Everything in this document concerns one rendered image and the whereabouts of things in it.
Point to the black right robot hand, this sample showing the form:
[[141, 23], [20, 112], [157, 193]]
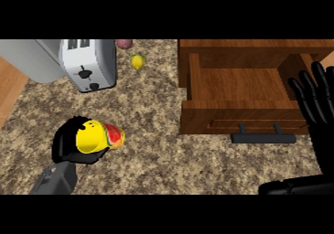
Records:
[[319, 122]]

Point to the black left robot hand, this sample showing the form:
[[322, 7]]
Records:
[[65, 146]]

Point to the yellow cup with watermelon print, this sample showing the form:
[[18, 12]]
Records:
[[96, 138]]

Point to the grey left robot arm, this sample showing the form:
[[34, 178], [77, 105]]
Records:
[[54, 179]]

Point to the brown wooden drawer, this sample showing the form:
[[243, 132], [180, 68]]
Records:
[[241, 97]]

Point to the brown wooden cabinet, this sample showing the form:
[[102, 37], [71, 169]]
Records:
[[259, 51]]

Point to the silver toaster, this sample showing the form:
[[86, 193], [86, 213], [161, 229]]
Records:
[[90, 64]]

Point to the pale grey appliance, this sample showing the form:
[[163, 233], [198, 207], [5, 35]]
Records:
[[31, 59]]

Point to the yellow lemon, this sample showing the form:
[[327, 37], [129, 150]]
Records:
[[136, 61]]

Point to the pink round fruit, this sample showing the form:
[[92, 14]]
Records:
[[123, 44]]

